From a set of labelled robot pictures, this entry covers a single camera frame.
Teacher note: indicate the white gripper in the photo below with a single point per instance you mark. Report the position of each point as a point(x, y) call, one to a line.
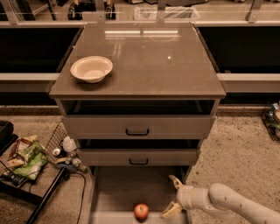
point(185, 196)

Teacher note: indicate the red apple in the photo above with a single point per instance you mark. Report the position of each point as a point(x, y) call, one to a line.
point(141, 211)

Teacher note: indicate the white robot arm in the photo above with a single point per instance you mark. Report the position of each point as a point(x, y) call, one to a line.
point(219, 201)

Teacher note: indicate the open bottom drawer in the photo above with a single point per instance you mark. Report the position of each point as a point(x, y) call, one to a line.
point(118, 189)

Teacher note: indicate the grey drawer cabinet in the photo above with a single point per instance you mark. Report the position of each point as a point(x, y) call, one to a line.
point(157, 71)

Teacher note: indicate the white plastic bottle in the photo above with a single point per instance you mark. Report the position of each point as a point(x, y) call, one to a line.
point(69, 144)

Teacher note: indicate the green snack bag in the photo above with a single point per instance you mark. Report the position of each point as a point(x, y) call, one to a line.
point(34, 159)

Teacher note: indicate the white bowl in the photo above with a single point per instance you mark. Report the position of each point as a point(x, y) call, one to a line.
point(91, 69)

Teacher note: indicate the brown snack packet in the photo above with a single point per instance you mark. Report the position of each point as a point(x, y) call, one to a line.
point(14, 159)

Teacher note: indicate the clear plastic bin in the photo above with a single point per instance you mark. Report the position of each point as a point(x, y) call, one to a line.
point(170, 13)

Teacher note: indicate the middle drawer with black handle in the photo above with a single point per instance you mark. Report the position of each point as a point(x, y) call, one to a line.
point(91, 157)

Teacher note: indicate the drawer with black handle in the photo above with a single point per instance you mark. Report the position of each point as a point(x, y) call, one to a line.
point(91, 157)
point(138, 126)

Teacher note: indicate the top drawer with black handle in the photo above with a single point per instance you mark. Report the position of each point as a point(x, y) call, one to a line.
point(138, 126)

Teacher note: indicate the wire basket right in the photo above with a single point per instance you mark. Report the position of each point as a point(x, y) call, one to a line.
point(271, 120)

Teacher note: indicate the wire basket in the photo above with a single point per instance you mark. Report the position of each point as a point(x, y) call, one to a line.
point(54, 142)
point(271, 120)

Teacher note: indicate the wire basket left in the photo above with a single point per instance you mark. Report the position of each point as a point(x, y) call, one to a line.
point(54, 142)

